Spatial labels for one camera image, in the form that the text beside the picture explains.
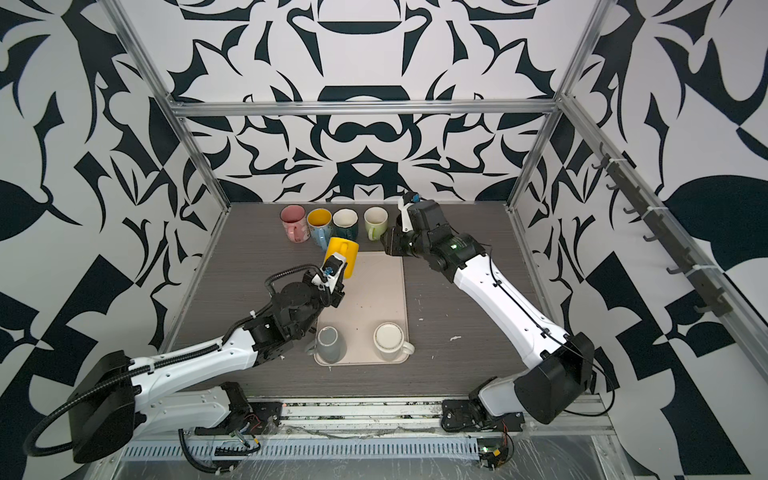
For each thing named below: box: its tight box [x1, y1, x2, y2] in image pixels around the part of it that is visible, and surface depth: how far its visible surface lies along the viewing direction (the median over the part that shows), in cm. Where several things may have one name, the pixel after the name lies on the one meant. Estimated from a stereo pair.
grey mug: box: [305, 326, 347, 363], surface depth 79 cm
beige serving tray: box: [314, 251, 407, 366], surface depth 95 cm
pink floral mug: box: [280, 204, 310, 244], surface depth 104 cm
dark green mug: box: [331, 208, 359, 242], surface depth 104 cm
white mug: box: [373, 322, 415, 362], surface depth 81 cm
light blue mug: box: [307, 208, 333, 251], surface depth 102 cm
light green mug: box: [364, 206, 389, 241], surface depth 105 cm
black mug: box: [388, 224, 404, 244], surface depth 67 cm
